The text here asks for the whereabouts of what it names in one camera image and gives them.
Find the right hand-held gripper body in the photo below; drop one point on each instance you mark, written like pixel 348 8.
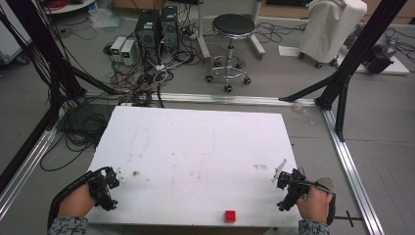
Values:
pixel 292 189

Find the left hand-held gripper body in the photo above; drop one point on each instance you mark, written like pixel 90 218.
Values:
pixel 101 189

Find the person's right hand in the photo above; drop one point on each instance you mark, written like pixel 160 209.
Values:
pixel 313 204

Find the person's left hand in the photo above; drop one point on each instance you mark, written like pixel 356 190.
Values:
pixel 76 202

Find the small red block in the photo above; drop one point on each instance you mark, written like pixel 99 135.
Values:
pixel 230 216

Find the white bench power supply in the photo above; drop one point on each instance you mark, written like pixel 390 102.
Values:
pixel 117 46
pixel 128 52

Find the white desk leg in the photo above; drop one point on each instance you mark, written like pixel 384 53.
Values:
pixel 257 42
pixel 203 36

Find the large black computer tower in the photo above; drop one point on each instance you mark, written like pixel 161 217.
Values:
pixel 147 31

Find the white cloth covered cart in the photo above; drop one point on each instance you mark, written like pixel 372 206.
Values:
pixel 329 29

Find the black round stool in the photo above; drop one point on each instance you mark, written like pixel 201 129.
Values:
pixel 233 25

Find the dark grey machine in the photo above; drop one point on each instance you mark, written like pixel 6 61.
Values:
pixel 383 54

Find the white floor board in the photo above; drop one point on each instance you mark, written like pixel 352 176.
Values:
pixel 396 67

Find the slim black computer tower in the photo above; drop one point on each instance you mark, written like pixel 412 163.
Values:
pixel 169 26

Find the clear plastic bag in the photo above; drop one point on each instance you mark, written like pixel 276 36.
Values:
pixel 104 18

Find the round white table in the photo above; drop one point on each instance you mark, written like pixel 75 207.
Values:
pixel 70 7

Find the long aluminium floor rail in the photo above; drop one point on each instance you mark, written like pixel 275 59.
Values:
pixel 228 98

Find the black braced frame post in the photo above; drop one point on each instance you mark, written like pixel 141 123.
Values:
pixel 355 62

